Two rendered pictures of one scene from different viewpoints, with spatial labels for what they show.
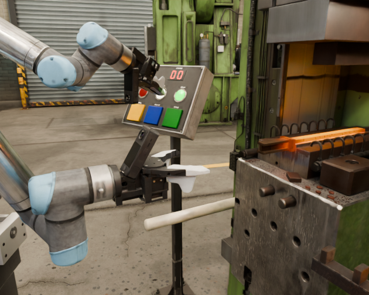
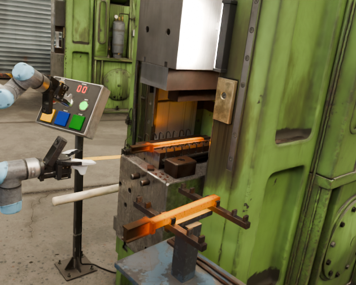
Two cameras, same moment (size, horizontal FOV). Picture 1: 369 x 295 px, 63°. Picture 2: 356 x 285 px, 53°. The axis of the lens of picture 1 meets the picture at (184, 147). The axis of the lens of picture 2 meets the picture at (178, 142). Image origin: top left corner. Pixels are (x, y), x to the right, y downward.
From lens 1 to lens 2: 78 cm
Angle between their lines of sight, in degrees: 13
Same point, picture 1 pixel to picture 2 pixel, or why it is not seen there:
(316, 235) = (158, 201)
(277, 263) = not seen: hidden behind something
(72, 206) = (16, 180)
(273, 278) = not seen: hidden behind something
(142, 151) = (57, 151)
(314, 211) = (157, 187)
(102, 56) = (29, 85)
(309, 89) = (175, 108)
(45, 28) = not seen: outside the picture
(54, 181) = (7, 166)
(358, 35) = (189, 87)
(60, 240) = (8, 198)
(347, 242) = (173, 204)
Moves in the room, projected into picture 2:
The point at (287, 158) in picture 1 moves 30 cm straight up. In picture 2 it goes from (149, 156) to (155, 91)
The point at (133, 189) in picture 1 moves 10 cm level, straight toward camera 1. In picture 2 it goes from (51, 172) to (52, 183)
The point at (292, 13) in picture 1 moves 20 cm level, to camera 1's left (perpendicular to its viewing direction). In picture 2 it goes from (152, 70) to (105, 66)
